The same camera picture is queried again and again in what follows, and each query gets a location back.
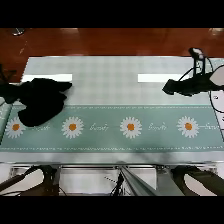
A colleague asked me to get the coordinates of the silver frame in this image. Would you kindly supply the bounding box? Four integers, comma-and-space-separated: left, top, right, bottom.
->
0, 161, 224, 197

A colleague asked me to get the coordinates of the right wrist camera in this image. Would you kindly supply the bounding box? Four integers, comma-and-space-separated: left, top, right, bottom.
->
188, 47, 206, 72

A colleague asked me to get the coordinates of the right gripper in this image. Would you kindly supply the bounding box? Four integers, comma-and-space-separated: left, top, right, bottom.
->
162, 78, 194, 98

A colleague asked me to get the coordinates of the black T-shirt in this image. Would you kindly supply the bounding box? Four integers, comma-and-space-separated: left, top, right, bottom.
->
0, 77, 73, 128

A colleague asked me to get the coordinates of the black cable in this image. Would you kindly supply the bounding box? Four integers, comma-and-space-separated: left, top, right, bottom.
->
109, 171, 126, 197

